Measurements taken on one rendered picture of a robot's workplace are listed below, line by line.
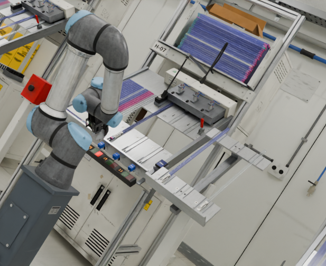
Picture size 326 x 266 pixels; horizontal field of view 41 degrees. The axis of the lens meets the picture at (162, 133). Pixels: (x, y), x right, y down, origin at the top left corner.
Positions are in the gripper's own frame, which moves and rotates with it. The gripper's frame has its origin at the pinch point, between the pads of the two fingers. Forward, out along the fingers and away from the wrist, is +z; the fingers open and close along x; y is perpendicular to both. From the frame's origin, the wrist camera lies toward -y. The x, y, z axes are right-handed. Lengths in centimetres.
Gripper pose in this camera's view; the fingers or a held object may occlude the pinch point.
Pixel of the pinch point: (101, 138)
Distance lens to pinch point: 219.0
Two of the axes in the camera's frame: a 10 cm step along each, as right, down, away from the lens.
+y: -6.7, 4.2, -6.2
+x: 7.4, 4.9, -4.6
